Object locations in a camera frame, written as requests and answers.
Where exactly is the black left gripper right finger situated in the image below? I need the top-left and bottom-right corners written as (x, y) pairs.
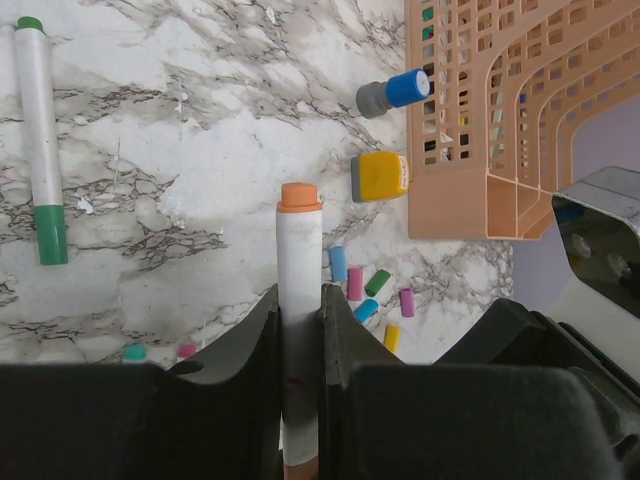
top-left (319, 285), bottom-right (625, 479)

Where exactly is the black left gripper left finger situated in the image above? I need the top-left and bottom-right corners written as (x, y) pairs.
top-left (1, 289), bottom-right (280, 479)

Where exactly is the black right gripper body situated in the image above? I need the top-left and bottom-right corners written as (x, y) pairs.
top-left (438, 298), bottom-right (639, 479)

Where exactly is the yellow pen cap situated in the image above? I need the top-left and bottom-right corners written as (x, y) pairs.
top-left (383, 325), bottom-right (401, 354)

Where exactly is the white marker teal cap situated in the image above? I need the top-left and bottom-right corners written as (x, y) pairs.
top-left (122, 344), bottom-right (147, 364)

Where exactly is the pink pen cap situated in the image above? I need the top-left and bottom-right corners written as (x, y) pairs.
top-left (399, 288), bottom-right (415, 318)

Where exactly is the green pen cap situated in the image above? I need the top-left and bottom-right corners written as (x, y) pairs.
top-left (364, 269), bottom-right (391, 297)

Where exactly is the white marker pink cap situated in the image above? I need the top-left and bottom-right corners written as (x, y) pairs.
top-left (176, 342), bottom-right (198, 363)

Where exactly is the magenta pen cap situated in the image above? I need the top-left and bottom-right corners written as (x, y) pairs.
top-left (347, 267), bottom-right (364, 302)

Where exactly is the light blue pen cap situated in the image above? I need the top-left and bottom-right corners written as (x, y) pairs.
top-left (329, 246), bottom-right (348, 283)

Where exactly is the white marker brown cap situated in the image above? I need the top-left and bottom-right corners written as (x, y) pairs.
top-left (276, 182), bottom-right (322, 479)

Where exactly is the white marker dark green cap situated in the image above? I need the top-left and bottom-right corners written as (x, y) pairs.
top-left (15, 16), bottom-right (68, 266)

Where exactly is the orange file organizer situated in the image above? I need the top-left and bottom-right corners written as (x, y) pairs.
top-left (405, 1), bottom-right (639, 240)

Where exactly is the blue grey stamp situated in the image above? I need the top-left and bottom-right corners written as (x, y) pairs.
top-left (356, 68), bottom-right (431, 119)

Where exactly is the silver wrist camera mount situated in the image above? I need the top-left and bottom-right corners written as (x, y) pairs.
top-left (552, 166), bottom-right (639, 317)

